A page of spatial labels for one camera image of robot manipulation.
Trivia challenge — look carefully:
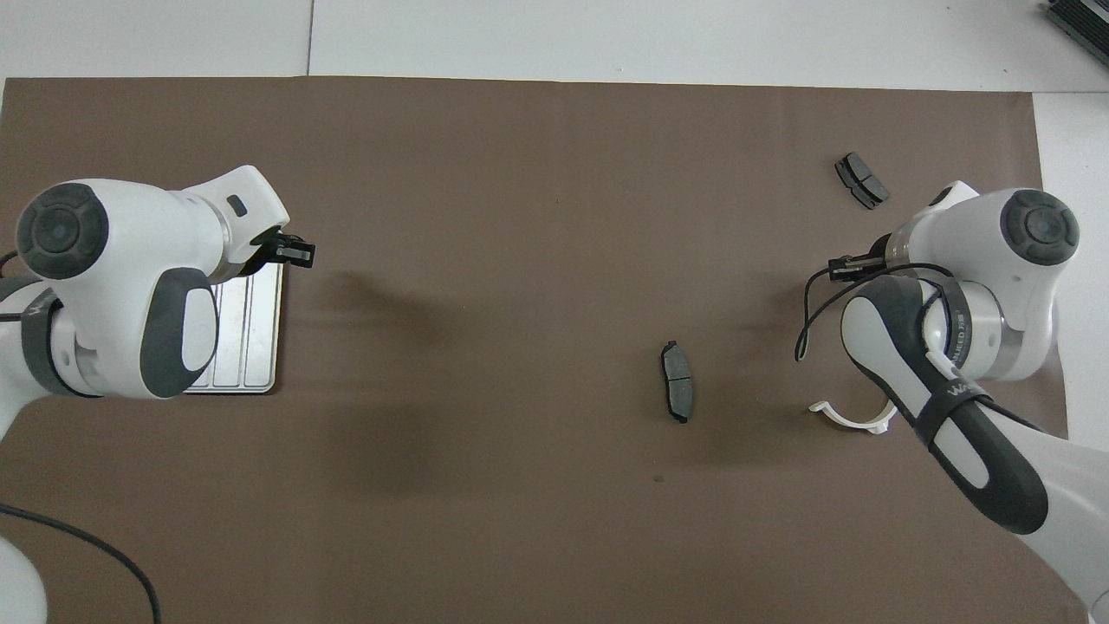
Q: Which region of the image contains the white curved plastic bracket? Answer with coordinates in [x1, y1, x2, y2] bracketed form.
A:
[808, 397, 899, 435]

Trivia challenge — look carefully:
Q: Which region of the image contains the grey ribbed metal device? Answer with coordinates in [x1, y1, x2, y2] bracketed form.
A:
[1044, 0, 1109, 57]

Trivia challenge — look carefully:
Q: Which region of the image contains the silver metal tray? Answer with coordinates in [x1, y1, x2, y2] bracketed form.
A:
[184, 260, 285, 396]

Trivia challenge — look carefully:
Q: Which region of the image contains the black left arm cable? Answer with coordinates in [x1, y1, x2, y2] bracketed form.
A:
[0, 503, 163, 624]

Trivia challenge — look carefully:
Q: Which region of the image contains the brown paper table mat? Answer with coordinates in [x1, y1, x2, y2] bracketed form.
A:
[0, 76, 1091, 624]

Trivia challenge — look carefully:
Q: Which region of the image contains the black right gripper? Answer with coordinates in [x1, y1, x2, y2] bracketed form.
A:
[828, 238, 897, 283]

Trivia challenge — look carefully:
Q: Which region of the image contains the long grey brake pad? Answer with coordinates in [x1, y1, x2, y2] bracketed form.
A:
[660, 340, 697, 425]

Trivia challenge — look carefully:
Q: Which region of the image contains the short dark grey brake pad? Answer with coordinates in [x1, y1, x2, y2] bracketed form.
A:
[834, 152, 892, 211]

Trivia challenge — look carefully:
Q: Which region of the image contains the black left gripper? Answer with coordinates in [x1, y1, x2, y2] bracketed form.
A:
[247, 227, 316, 271]

